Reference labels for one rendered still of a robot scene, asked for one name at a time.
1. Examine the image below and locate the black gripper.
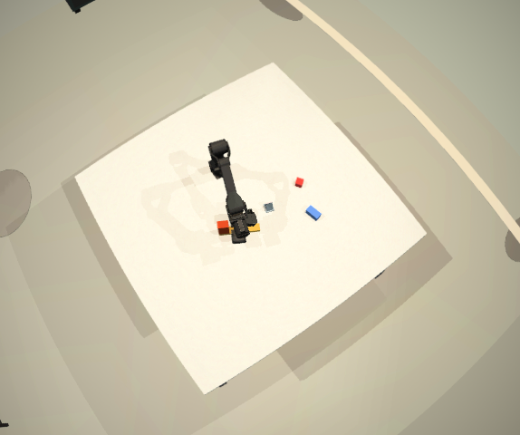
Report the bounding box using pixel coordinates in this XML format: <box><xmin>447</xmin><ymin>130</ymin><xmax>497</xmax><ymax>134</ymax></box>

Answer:
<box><xmin>230</xmin><ymin>222</ymin><xmax>246</xmax><ymax>245</ymax></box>

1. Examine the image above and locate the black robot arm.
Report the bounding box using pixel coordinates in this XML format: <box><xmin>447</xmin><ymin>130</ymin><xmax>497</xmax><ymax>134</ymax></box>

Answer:
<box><xmin>207</xmin><ymin>139</ymin><xmax>257</xmax><ymax>238</ymax></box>

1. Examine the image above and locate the blue rectangular bar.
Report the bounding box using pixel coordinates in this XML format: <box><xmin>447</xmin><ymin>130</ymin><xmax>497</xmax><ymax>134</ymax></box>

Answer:
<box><xmin>305</xmin><ymin>205</ymin><xmax>321</xmax><ymax>221</ymax></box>

